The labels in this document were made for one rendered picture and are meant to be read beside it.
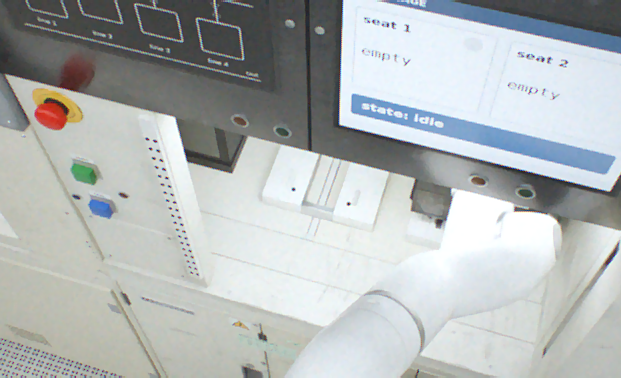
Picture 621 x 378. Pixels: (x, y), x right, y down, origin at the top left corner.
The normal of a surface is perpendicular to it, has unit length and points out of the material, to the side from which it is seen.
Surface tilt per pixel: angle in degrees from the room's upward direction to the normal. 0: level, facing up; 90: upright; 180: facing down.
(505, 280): 46
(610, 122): 90
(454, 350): 0
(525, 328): 0
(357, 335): 31
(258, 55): 90
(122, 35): 90
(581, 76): 90
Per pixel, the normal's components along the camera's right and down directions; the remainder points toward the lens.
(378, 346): 0.54, -0.58
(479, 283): 0.18, 0.22
